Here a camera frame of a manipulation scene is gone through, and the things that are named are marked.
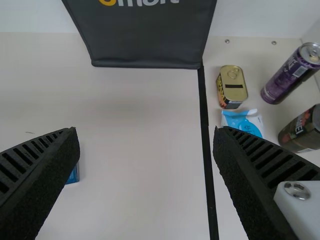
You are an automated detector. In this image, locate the dark grey bag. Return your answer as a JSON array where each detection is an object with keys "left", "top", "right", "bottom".
[{"left": 61, "top": 0, "right": 217, "bottom": 70}]

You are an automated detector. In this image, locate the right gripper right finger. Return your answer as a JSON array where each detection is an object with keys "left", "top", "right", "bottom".
[{"left": 212, "top": 125, "right": 320, "bottom": 240}]

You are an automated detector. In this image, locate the black strip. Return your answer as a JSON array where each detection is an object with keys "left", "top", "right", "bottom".
[{"left": 197, "top": 66, "right": 220, "bottom": 240}]

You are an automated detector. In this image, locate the dark coffee bottle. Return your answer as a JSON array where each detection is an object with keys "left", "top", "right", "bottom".
[{"left": 277, "top": 103, "right": 320, "bottom": 154}]

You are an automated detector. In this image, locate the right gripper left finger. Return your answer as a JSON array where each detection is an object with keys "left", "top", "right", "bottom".
[{"left": 0, "top": 126, "right": 81, "bottom": 240}]

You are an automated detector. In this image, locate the small blue box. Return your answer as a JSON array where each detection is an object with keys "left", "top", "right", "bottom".
[{"left": 63, "top": 162, "right": 80, "bottom": 186}]

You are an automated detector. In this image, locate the blue wet wipes pack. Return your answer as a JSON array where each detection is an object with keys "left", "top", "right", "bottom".
[{"left": 220, "top": 108, "right": 265, "bottom": 140}]

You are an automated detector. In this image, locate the purple can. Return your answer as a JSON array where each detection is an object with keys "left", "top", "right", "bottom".
[{"left": 260, "top": 42, "right": 320, "bottom": 105}]

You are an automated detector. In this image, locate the rectangular tin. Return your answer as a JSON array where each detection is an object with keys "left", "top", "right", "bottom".
[{"left": 215, "top": 65, "right": 249, "bottom": 110}]

